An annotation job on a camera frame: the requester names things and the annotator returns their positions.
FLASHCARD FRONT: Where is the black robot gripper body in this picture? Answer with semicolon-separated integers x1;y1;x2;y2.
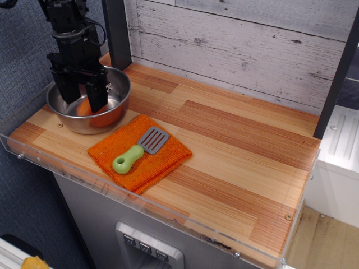
47;32;109;91

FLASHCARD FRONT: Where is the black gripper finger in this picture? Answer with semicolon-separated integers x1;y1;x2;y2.
52;71;80;104
85;83;108;113

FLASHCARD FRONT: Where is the orange toy carrot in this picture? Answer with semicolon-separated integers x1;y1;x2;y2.
76;97;107;117

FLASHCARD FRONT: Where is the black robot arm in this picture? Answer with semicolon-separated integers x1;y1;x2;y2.
39;1;109;113

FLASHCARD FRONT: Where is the silver metal pot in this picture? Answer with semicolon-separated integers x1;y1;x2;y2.
46;67;131;135

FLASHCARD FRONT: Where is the clear acrylic edge guard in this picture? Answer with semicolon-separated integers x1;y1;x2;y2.
0;40;321;269

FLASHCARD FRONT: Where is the orange folded cloth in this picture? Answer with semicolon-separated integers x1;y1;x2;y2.
88;114;192;194

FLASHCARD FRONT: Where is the grey toy fridge cabinet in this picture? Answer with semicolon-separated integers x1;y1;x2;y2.
55;175;255;268

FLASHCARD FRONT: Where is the silver dispenser button panel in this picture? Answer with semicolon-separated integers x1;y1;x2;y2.
116;221;185;268

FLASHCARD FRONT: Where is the white black device corner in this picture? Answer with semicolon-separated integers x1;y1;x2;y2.
1;238;43;269

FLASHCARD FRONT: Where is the yellow object at corner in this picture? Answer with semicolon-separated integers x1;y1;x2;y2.
20;256;50;269

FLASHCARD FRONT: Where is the white toy sink unit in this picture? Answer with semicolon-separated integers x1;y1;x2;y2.
303;105;358;227

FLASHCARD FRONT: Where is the black left vertical post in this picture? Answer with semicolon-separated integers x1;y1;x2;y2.
102;0;132;71

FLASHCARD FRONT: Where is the black vertical post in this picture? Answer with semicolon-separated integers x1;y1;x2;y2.
313;10;358;139
102;0;132;71

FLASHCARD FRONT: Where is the green handled grey spatula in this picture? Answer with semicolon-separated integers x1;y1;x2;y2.
112;126;169;175

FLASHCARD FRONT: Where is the black right vertical post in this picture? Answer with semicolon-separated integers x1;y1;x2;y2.
313;10;358;139

